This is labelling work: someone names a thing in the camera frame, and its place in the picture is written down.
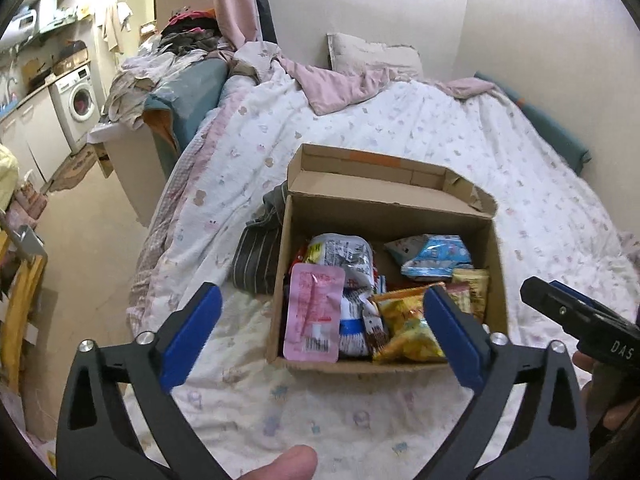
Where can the pale yellow cloth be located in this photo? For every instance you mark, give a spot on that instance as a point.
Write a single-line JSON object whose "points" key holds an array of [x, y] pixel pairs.
{"points": [[7, 175]]}

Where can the hanging beige towel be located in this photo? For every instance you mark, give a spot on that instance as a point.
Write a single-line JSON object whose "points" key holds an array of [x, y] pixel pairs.
{"points": [[116, 25]]}

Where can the pink blanket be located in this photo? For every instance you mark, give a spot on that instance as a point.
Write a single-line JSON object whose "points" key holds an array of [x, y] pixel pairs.
{"points": [[330, 85]]}

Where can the dark striped cloth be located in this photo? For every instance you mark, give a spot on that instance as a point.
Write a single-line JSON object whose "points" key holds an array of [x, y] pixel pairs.
{"points": [[255, 255]]}

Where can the pile of snack packets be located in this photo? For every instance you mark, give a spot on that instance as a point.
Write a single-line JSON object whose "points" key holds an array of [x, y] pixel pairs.
{"points": [[410, 330]]}

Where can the heap of dark clothes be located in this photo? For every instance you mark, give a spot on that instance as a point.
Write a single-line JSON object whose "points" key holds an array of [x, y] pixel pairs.
{"points": [[192, 32]]}

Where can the brown floor rug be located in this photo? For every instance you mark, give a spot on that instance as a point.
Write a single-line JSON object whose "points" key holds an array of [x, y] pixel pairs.
{"points": [[72, 170]]}

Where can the white kitchen cabinet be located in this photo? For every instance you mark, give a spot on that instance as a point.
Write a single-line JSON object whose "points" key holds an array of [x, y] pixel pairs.
{"points": [[35, 135]]}

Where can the crumpled printed sheet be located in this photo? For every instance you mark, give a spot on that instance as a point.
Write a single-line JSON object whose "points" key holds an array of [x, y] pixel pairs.
{"points": [[145, 80]]}

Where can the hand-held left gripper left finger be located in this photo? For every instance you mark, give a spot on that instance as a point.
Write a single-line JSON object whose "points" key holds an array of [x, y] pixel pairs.
{"points": [[192, 335]]}

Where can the person's left hand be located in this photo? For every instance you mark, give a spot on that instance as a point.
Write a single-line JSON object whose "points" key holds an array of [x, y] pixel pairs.
{"points": [[285, 465]]}

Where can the pale pillow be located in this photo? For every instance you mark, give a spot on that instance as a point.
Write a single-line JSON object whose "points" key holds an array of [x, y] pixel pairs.
{"points": [[370, 55]]}

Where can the teal bed mat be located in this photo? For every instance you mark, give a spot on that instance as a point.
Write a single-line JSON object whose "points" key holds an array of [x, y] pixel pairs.
{"points": [[545, 125]]}

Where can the pink curtain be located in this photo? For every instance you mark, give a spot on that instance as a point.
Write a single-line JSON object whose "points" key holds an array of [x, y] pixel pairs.
{"points": [[232, 0]]}

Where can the white storage bin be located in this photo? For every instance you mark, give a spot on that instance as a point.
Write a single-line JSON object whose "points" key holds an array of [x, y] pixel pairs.
{"points": [[132, 175]]}

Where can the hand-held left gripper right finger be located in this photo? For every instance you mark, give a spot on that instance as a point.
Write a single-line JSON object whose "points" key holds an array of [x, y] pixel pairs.
{"points": [[457, 335]]}

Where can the white water heater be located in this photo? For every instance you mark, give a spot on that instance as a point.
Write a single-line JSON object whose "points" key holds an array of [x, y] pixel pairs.
{"points": [[22, 22]]}

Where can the white red-edged snack bag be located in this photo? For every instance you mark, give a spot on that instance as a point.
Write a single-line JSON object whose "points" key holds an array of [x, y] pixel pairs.
{"points": [[345, 257]]}

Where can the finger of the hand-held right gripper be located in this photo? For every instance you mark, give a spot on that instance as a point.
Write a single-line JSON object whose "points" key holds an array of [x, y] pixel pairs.
{"points": [[555, 310], [585, 302]]}

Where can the yellow wooden chair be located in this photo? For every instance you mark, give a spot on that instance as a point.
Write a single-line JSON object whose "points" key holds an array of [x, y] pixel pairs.
{"points": [[20, 310]]}

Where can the person's right hand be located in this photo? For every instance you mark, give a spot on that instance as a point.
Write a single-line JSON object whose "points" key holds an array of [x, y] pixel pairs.
{"points": [[582, 360]]}

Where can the dark curtain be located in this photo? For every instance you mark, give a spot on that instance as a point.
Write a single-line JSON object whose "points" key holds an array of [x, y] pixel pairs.
{"points": [[262, 5]]}

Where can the brown cardboard box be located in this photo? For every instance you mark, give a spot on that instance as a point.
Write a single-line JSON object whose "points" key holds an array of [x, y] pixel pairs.
{"points": [[380, 195]]}

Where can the white washing machine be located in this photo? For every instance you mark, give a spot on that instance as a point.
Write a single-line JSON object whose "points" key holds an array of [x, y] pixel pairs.
{"points": [[75, 105]]}

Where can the white light-blue snack pouch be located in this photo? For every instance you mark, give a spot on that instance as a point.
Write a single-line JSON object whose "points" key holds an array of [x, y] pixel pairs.
{"points": [[435, 257]]}

